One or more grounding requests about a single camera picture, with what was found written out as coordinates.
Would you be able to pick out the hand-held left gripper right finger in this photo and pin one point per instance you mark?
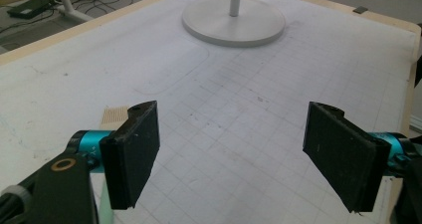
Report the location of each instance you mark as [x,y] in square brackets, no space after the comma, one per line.
[345,157]

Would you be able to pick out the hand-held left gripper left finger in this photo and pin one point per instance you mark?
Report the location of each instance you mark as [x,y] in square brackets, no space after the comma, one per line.
[129,157]

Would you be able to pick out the white round lamp base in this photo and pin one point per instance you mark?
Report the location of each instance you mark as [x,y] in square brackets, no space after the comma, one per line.
[212,21]

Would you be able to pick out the grey tape piece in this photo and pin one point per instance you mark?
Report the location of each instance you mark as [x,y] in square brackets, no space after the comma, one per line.
[360,9]

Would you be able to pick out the white desk leg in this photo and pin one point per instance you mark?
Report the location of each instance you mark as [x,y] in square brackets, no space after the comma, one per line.
[68,3]

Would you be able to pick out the black flat device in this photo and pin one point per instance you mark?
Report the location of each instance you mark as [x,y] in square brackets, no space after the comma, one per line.
[31,6]

